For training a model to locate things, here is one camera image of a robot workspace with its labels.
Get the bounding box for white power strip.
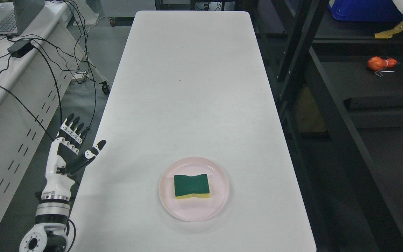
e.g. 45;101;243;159
70;71;88;84

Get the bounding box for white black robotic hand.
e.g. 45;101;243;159
41;113;107;201

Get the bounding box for blue plastic bin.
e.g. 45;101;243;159
328;0;403;22

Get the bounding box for pink round plate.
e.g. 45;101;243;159
158;157;230;222

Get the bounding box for black cable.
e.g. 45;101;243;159
0;35;64;140

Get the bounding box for white table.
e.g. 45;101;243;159
71;10;317;252

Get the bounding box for green yellow sponge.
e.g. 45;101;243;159
173;174;211;199

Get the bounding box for black power adapter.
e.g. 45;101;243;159
7;38;34;58

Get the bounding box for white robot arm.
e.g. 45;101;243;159
19;199;70;252

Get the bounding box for orange plastic toy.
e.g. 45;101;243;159
367;56;398;71

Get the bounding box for white side desk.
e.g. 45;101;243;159
0;2;83;222

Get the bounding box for black metal shelf rack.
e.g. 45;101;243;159
250;0;403;252

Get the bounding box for grey laptop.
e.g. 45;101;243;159
0;0;45;36

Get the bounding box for yellow tape strip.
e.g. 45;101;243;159
374;21;403;39

